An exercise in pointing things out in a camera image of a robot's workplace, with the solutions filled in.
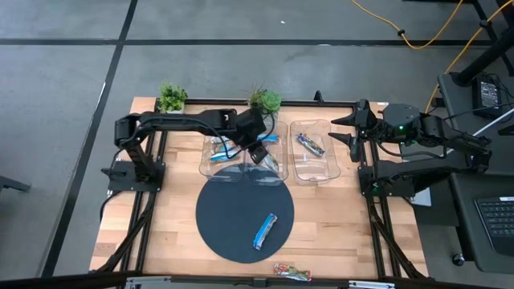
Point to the black clamp knob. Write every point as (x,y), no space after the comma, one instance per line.
(318,97)

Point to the succulent in patterned pot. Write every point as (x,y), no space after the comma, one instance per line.
(269,100)

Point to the clear plastic bin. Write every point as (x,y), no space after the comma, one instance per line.
(213,170)
(257,176)
(317,172)

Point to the black caster wheel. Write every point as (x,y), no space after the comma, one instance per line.
(458,259)

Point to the black power adapter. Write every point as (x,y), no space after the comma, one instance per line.
(486,96)

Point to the black stand beam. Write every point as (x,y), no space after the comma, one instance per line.
(486,56)

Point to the black furniture foot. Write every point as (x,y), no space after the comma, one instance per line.
(12,184)

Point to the light blue granola bar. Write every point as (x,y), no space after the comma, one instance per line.
(265,231)

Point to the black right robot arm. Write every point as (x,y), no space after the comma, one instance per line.
(421,176)

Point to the blue white granola bar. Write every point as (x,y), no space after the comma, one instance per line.
(219,157)

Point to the white sheet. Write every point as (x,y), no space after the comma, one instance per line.
(423,199)

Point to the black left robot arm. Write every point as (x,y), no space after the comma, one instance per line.
(180,118)

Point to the dark grey desk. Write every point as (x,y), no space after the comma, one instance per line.
(494,180)

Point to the silver bracket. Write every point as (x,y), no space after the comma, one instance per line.
(371,285)
(148,281)

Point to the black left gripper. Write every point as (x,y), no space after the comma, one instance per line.
(251,128)

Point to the black keyboard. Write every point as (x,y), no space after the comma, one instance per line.
(500,221)

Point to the white green granola bar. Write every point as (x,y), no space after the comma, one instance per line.
(219,140)

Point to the round dark mat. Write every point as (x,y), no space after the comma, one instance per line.
(229,225)

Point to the white rod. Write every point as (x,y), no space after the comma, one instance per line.
(498,127)

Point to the black aluminium table frame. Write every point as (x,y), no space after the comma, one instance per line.
(297,103)

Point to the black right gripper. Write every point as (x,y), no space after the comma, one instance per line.
(371,126)

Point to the black crossbeam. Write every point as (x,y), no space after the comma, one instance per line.
(80,279)

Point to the small green plant white pot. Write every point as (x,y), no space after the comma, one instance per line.
(172,98)

